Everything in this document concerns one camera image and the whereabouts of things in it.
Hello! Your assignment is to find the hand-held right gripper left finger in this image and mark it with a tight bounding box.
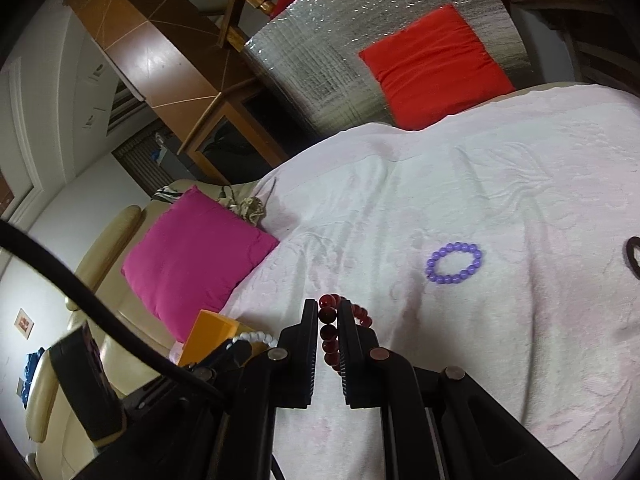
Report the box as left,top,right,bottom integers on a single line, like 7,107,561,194
95,299,320,480

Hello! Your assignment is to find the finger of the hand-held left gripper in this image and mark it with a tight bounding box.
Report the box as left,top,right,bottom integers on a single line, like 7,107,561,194
212,341,253,368

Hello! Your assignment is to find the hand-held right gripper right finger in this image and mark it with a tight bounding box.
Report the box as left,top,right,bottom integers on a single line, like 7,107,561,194
337,300,581,480

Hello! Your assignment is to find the white bead bracelet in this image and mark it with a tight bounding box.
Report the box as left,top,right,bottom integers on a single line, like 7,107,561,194
223,330,279,356

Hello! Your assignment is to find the orange cardboard box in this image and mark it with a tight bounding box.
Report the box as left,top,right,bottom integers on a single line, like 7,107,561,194
177,310,241,368

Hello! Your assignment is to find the red bead bracelet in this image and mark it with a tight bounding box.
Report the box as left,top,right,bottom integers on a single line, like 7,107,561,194
317,294,375,373

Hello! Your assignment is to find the blue garment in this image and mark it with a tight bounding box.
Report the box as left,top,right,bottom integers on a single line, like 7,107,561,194
22,350,47,403

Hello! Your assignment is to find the pink cushion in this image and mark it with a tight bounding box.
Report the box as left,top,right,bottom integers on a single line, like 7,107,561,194
121,185,280,343

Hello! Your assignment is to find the beige sofa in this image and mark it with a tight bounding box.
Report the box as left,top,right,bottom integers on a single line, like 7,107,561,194
22,180,261,480

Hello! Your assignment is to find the striped cloth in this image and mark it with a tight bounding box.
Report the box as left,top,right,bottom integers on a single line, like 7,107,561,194
152,185,186,204

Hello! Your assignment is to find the white pink towel blanket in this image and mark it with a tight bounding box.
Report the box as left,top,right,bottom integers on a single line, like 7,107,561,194
172,82,640,480

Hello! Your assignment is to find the brown slatted shutter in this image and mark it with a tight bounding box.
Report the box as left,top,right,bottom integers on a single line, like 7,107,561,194
112,127,176,201

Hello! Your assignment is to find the silver foil insulation mat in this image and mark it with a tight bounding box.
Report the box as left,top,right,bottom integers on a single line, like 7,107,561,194
242,0,526,136

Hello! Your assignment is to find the red cushion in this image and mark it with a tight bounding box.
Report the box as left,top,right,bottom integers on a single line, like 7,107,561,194
358,4,516,131

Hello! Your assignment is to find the brown wooden cabinet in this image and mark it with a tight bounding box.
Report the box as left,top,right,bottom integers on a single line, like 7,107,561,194
62,0,288,186

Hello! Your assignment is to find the wooden banister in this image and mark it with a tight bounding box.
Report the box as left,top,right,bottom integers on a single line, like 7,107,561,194
217,0,278,53

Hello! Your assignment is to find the wooden bench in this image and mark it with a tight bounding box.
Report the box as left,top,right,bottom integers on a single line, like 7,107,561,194
510,0,640,86

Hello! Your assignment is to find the small wall picture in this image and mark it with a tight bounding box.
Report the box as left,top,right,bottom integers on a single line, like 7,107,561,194
14,308,35,340

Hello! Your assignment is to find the black cable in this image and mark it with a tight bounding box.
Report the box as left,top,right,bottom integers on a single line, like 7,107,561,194
0,220,228,401

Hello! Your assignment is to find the purple bead bracelet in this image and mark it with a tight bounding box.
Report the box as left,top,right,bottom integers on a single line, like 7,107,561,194
425,242,483,285

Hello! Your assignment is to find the beige knotted cord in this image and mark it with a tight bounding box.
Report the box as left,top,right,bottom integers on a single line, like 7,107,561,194
217,185,266,233

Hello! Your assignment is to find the black ring hair band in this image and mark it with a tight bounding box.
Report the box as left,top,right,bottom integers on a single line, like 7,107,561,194
624,236,640,281

